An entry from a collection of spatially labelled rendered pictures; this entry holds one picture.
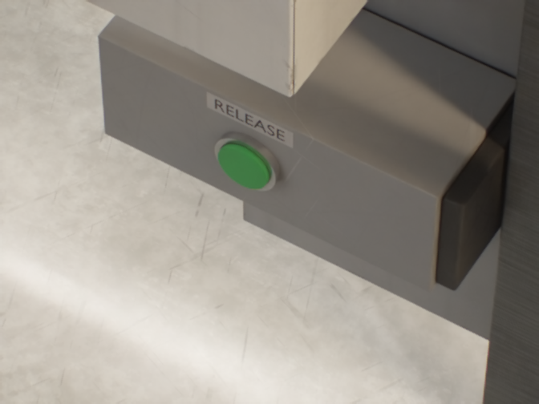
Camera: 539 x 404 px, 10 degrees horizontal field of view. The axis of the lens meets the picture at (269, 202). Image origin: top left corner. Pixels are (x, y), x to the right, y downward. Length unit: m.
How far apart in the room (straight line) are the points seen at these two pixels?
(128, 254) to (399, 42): 1.40
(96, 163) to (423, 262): 1.48
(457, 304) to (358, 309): 1.18
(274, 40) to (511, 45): 0.24
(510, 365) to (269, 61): 0.37
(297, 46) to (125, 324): 1.58
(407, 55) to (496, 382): 0.22
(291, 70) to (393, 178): 0.18
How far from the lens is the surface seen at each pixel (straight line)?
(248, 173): 1.49
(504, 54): 1.47
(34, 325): 2.83
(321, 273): 2.85
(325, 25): 1.28
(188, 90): 1.48
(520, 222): 1.49
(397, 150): 1.44
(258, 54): 1.27
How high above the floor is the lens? 2.32
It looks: 53 degrees down
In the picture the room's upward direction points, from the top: straight up
